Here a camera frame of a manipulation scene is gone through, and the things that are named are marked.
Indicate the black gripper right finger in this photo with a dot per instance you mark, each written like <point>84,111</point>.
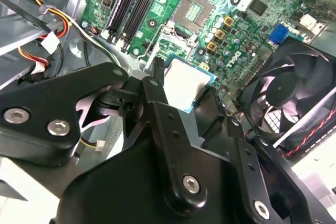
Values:
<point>212,119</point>

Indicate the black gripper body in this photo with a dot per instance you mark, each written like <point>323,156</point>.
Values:
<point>118,187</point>

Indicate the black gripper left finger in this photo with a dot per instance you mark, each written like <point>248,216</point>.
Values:
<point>39,98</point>

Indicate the CPU with silver top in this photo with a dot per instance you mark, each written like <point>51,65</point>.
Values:
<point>183,82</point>

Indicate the metal socket cover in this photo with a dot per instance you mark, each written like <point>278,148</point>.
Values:
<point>155,51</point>

